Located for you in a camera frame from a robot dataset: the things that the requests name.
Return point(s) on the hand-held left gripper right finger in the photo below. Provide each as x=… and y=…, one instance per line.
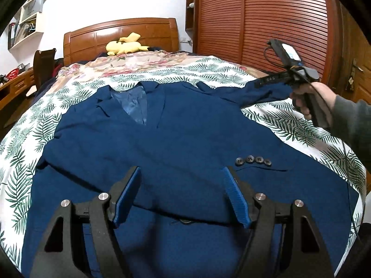
x=236, y=197

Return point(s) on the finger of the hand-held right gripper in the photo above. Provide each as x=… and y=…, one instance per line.
x=271, y=80

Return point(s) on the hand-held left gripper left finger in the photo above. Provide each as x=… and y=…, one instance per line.
x=127, y=197

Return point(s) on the blue suit jacket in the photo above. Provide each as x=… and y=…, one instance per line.
x=174, y=139

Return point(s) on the person's right forearm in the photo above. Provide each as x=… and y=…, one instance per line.
x=353, y=121

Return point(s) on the person's right hand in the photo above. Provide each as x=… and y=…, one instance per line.
x=323, y=92

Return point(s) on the hanging keys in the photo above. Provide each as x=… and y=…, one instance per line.
x=350, y=82

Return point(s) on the wooden slatted wardrobe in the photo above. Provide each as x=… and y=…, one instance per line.
x=260, y=20

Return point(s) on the wooden door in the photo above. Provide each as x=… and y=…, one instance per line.
x=359, y=46

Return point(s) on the bed with fern-print cover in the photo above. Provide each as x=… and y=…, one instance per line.
x=26, y=139

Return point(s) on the floral quilt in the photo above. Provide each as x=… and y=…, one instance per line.
x=116, y=66

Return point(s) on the yellow plush toy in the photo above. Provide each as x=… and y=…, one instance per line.
x=124, y=46

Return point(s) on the wooden desk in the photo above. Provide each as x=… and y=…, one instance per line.
x=17, y=88

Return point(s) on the dark wooden chair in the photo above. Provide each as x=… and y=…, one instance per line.
x=42, y=63

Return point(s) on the wooden bed headboard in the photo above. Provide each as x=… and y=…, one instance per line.
x=95, y=37

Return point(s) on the red basket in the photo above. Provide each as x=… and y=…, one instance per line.
x=13, y=74

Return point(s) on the white wall socket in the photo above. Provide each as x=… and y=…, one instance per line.
x=185, y=40

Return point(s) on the white wall shelf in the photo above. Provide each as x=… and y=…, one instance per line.
x=34, y=30

